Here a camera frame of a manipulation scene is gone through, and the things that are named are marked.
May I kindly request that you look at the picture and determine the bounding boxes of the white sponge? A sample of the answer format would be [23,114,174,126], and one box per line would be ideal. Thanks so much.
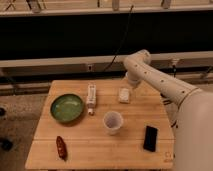
[118,88,130,103]

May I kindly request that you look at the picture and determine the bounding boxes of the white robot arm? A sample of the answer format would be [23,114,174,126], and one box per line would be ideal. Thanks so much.
[123,49,213,171]

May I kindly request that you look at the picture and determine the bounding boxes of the green ceramic plate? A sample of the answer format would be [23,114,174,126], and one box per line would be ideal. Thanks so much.
[50,94,84,123]

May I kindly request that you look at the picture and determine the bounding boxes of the wooden folding table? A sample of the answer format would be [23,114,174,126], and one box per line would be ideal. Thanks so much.
[25,80,174,170]

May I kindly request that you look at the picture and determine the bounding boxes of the black phone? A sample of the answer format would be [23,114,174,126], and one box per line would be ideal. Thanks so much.
[143,126,158,152]

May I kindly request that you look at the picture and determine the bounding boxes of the black chair wheel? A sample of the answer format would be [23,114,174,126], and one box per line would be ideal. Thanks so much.
[0,137,13,151]

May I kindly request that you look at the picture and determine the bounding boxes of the black hanging cable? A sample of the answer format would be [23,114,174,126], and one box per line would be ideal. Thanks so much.
[101,3,135,73]

